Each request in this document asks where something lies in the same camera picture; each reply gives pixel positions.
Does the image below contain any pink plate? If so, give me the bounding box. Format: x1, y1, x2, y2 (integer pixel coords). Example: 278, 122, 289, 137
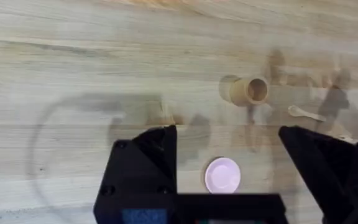
204, 156, 242, 194

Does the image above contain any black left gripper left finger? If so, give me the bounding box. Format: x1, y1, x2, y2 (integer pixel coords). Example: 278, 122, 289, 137
93, 124, 178, 224

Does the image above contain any wooden cup container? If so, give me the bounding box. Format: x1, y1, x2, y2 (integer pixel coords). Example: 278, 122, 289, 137
218, 74, 269, 108

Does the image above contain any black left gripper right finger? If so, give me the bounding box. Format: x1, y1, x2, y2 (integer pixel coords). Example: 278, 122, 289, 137
278, 125, 358, 224

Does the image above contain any wooden spoon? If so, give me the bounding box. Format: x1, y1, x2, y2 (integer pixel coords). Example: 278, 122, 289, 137
288, 105, 327, 123

